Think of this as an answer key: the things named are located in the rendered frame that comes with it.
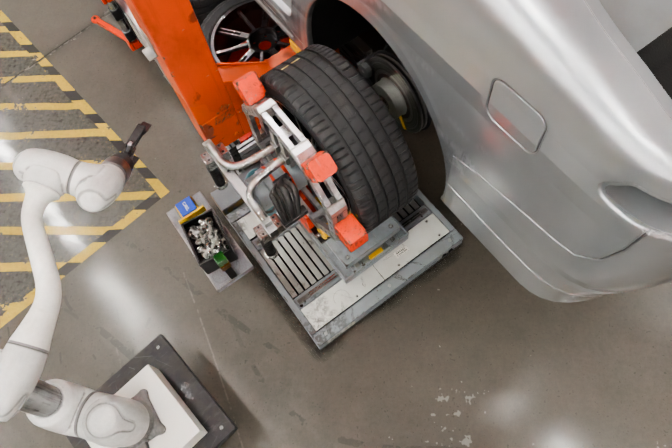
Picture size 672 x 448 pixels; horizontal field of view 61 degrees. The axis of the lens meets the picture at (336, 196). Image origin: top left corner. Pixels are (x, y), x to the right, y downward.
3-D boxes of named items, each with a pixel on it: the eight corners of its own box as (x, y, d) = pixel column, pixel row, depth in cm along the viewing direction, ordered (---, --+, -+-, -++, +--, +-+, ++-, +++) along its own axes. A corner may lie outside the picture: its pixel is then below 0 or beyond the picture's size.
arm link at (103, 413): (141, 452, 201) (114, 453, 181) (93, 439, 204) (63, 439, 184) (157, 405, 207) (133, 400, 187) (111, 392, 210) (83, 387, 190)
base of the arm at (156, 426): (127, 471, 204) (121, 472, 199) (102, 416, 213) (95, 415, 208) (172, 440, 208) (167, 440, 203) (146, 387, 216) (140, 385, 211)
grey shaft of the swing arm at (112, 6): (144, 48, 337) (106, -18, 292) (135, 53, 336) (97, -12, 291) (137, 39, 340) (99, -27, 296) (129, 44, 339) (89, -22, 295)
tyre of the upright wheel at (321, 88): (419, 124, 163) (293, 6, 194) (353, 169, 158) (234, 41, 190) (421, 229, 219) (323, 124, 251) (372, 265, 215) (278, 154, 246)
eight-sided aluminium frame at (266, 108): (354, 248, 215) (344, 181, 167) (340, 258, 214) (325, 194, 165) (274, 150, 237) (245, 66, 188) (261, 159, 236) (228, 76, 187)
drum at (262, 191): (317, 186, 205) (313, 166, 193) (268, 219, 201) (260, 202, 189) (295, 159, 211) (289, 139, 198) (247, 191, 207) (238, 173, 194)
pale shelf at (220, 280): (254, 268, 232) (253, 265, 229) (219, 293, 229) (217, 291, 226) (201, 193, 249) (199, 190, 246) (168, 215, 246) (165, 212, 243)
